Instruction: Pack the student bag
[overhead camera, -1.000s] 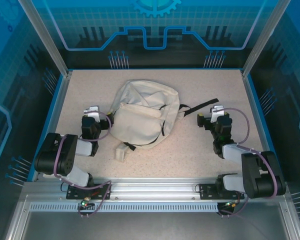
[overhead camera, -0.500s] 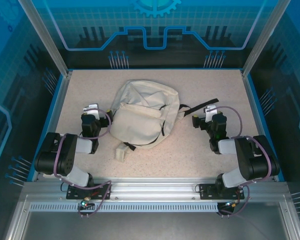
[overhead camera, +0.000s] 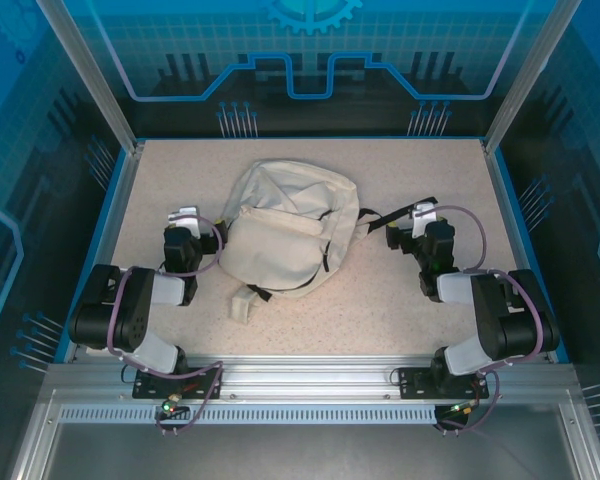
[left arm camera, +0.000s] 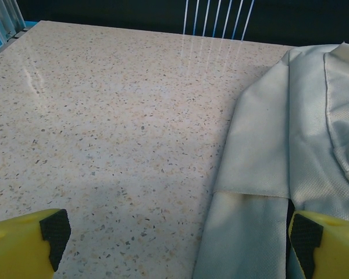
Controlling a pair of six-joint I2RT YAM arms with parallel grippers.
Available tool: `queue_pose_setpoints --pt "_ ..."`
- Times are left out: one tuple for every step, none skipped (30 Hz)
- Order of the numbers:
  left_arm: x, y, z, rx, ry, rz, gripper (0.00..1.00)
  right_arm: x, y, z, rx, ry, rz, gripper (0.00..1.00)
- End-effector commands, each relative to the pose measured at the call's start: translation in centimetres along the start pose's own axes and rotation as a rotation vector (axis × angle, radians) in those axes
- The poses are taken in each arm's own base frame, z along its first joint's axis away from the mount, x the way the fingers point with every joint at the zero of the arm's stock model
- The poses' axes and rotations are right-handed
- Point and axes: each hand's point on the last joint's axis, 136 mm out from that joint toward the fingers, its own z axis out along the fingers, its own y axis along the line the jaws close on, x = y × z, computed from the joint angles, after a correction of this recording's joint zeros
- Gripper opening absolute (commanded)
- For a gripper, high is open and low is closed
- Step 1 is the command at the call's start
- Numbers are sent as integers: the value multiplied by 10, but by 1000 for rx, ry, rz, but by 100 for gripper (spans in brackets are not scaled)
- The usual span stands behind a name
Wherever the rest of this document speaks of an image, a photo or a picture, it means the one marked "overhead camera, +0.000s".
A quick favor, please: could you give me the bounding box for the cream canvas backpack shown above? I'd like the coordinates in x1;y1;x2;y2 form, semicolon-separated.
219;158;439;324

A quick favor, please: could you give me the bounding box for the blue printed right side panel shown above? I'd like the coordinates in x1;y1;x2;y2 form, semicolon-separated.
499;0;600;480

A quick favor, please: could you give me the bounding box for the blue printed panel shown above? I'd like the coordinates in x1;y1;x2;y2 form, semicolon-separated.
499;0;600;480
0;0;131;480
62;0;551;139

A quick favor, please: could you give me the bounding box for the blue printed left side panel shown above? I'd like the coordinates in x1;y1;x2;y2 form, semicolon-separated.
0;0;131;480

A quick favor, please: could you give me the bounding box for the blue printed back panel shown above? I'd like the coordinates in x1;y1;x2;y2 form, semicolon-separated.
62;0;551;139

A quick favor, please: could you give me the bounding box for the grey metal front tray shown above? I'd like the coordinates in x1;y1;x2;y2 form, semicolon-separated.
9;389;600;480

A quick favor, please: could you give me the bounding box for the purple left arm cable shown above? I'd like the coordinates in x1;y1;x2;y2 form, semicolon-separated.
107;214;226;439

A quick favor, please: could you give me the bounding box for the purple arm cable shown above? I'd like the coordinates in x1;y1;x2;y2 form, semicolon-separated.
107;214;226;439
437;204;549;436

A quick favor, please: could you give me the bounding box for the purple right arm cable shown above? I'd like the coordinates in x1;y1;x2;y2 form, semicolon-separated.
437;204;549;436

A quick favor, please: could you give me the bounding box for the left table side rail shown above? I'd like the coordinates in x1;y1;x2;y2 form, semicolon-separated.
62;142;146;364

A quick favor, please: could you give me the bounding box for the table side rail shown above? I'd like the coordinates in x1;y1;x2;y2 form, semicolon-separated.
62;142;146;364
482;139;570;364

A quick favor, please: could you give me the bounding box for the right table side rail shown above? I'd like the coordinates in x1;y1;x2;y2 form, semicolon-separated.
482;139;570;364

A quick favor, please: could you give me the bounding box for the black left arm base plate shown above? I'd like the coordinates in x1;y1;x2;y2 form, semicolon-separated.
132;367;225;401

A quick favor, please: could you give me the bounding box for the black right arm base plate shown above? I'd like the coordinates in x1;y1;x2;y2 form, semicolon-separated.
397;366;491;401

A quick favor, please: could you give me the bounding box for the aluminium front frame rail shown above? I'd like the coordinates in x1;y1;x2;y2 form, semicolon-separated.
44;353;581;407

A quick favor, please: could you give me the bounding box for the aluminium right frame post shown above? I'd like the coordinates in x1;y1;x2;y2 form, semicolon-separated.
482;0;584;154

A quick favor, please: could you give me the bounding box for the aluminium frame post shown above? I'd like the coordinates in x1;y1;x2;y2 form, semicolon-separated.
482;0;584;154
34;0;146;156

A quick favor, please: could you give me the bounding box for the aluminium left frame post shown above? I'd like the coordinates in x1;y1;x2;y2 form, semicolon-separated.
34;0;146;156

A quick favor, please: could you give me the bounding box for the slotted grey cable duct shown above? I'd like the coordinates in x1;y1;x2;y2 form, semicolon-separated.
58;404;439;426

